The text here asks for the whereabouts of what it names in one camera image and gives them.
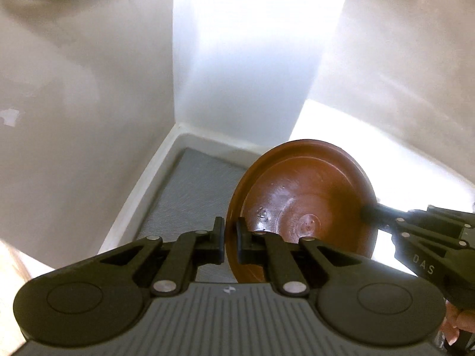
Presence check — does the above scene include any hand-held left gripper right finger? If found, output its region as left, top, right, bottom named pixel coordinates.
left=236, top=217, right=366, bottom=297

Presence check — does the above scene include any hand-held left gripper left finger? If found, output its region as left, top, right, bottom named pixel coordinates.
left=98, top=217, right=226, bottom=296

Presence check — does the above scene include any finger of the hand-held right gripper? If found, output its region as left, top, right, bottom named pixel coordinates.
left=361, top=202, right=475, bottom=249

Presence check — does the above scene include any brown plate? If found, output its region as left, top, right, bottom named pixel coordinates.
left=225, top=139, right=379, bottom=282

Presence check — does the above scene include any person's right hand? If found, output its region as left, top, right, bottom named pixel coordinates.
left=441, top=302, right=475, bottom=346

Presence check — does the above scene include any grey mat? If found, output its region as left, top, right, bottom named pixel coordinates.
left=135, top=147, right=260, bottom=282

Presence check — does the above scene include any light wooden board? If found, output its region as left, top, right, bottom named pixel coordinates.
left=0, top=240, right=32, bottom=345

